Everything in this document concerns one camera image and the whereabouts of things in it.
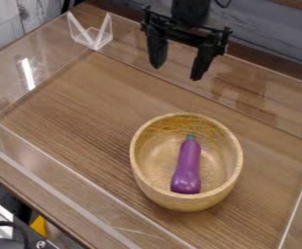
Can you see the yellow tag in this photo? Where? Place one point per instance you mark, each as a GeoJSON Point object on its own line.
{"type": "Point", "coordinates": [39, 226]}

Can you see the clear acrylic tray wall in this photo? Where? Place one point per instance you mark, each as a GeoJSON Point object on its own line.
{"type": "Point", "coordinates": [99, 220]}

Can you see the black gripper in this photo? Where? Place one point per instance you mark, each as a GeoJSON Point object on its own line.
{"type": "Point", "coordinates": [184, 22]}

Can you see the purple toy eggplant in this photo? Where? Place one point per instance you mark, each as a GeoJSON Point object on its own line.
{"type": "Point", "coordinates": [186, 177]}

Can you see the clear acrylic corner bracket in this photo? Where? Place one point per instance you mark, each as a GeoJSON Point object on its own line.
{"type": "Point", "coordinates": [92, 37]}

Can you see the brown wooden bowl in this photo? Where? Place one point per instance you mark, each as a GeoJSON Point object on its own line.
{"type": "Point", "coordinates": [153, 152]}

